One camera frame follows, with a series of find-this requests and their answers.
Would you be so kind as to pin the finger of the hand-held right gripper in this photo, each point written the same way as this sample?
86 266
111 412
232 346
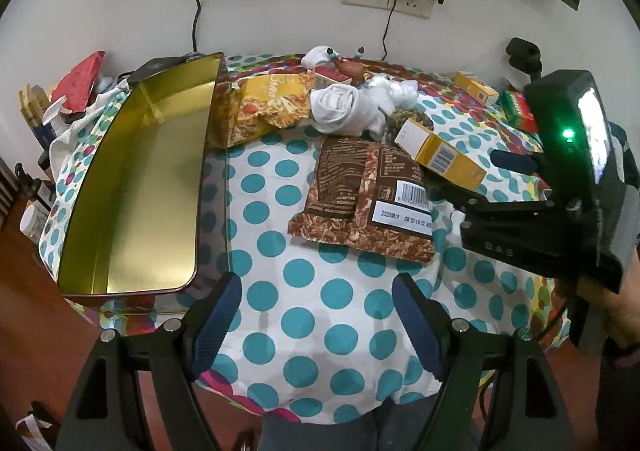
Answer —
475 205
515 162

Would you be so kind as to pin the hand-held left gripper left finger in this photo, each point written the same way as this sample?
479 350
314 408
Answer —
217 323

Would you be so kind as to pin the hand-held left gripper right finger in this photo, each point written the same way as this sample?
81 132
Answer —
417 326

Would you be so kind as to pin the yellow box with barcode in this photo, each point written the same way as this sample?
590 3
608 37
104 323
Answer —
440 156

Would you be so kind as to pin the clear bag of nuts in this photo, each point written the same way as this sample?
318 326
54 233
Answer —
402 118

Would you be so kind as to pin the brown snack packet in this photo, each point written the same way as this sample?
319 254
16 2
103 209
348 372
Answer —
345 191

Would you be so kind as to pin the gold rectangular tin box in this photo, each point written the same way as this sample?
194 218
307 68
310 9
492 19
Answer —
135 181

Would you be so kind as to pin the brown toy figure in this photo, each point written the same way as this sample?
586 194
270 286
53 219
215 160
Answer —
350 67

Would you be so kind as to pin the white sock ball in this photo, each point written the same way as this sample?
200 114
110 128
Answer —
317 57

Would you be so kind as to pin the yellow snack packet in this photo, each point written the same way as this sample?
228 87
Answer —
260 101

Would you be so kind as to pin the person's right hand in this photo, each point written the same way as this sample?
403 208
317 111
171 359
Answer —
629 316

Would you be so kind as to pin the green and red box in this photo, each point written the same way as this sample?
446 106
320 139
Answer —
517 110

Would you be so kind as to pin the small yellow box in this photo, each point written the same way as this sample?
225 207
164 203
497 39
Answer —
477 88

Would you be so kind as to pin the polka dot tablecloth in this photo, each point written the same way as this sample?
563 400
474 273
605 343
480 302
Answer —
300 281

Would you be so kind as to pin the clear jar with white lid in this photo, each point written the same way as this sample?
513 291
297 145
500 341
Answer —
32 226

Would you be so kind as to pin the white paper bag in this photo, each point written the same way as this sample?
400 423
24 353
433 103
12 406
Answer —
35 427

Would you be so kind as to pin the white cloth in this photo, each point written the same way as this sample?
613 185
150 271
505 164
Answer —
75 138

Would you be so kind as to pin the black set-top device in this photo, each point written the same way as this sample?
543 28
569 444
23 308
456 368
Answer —
160 65

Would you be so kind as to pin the red bag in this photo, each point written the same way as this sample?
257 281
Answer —
80 78

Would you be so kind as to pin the blue and gold carton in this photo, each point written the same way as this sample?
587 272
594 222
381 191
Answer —
32 106

